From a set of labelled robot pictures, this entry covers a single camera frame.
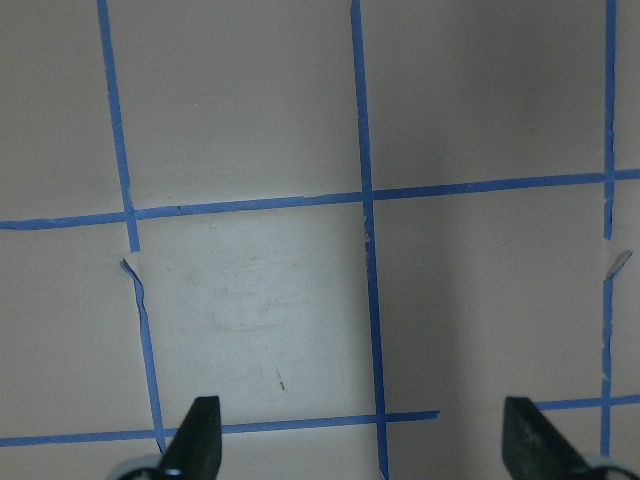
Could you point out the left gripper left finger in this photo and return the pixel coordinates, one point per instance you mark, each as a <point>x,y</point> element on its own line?
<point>196,449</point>

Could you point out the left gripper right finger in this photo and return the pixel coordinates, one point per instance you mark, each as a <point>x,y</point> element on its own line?
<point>532,448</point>

